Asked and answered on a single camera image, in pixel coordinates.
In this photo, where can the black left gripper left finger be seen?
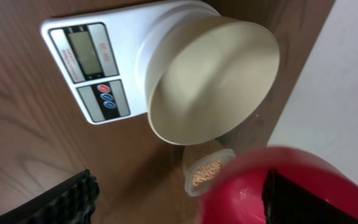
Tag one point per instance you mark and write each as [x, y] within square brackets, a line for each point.
[71, 202]

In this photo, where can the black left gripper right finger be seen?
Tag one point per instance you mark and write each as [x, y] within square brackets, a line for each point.
[286, 202]

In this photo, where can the red plastic measuring scoop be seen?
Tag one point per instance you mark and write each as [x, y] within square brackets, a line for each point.
[235, 195]

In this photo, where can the cream round bowl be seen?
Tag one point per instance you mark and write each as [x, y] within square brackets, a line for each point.
[204, 73]

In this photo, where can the white digital kitchen scale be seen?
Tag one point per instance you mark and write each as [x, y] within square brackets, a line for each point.
[103, 56]

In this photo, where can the soybeans in container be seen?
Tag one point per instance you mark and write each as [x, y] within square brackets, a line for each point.
[207, 172]

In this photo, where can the clear plastic container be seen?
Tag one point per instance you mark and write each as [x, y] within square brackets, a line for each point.
[201, 163]

